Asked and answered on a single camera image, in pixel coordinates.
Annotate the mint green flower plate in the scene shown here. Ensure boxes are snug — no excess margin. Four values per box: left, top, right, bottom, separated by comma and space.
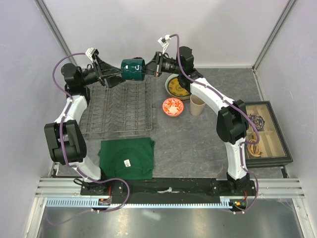
165, 74, 191, 100

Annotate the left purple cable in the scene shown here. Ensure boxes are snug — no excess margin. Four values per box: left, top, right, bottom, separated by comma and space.
46, 52, 130, 225

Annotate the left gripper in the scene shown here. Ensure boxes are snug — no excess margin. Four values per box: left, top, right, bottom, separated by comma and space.
79, 55, 125, 88

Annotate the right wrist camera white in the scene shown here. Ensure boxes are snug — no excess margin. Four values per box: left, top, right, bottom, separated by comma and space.
158, 35, 170, 54

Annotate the white red pattern bowl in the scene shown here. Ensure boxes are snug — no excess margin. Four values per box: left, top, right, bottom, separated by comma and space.
162, 98, 184, 117

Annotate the dark green mug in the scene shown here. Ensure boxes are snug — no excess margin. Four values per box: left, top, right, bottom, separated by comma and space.
121, 57, 145, 81

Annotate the grey wire dish rack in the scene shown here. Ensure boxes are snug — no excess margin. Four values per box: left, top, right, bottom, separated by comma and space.
79, 76, 153, 139

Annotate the yellow patterned small plate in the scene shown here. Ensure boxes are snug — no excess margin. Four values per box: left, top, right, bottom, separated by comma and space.
167, 77, 190, 98

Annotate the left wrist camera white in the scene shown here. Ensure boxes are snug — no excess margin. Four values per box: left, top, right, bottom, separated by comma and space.
85, 47, 99, 62

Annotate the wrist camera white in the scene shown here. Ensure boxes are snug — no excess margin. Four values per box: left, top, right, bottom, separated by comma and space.
85, 47, 99, 62
158, 35, 170, 54

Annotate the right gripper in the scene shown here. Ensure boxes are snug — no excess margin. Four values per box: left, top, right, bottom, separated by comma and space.
137, 52, 182, 77

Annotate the folded green cloth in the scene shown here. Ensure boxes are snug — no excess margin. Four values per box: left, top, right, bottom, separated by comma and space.
98, 137, 155, 180

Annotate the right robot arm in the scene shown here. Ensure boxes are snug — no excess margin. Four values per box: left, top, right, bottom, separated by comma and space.
142, 46, 250, 195

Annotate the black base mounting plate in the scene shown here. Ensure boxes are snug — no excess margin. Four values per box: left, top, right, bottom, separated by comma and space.
74, 178, 256, 204

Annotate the beige cup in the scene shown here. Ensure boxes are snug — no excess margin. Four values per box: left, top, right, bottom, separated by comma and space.
190, 94, 205, 116

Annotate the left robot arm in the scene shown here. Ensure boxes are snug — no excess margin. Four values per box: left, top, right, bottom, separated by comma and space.
44, 53, 129, 195

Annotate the black glass lid box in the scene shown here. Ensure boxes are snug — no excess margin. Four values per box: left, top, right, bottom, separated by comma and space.
245, 101, 293, 169

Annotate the blue slotted cable duct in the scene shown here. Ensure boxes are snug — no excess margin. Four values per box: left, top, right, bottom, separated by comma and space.
46, 197, 233, 209

